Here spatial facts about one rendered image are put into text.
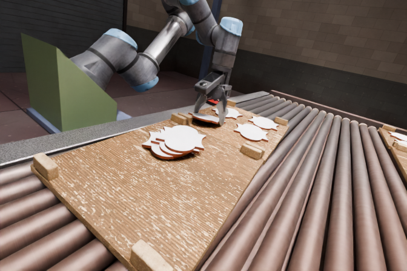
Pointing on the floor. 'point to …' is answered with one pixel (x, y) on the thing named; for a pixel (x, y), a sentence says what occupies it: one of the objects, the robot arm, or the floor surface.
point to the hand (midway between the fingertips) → (206, 119)
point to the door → (13, 60)
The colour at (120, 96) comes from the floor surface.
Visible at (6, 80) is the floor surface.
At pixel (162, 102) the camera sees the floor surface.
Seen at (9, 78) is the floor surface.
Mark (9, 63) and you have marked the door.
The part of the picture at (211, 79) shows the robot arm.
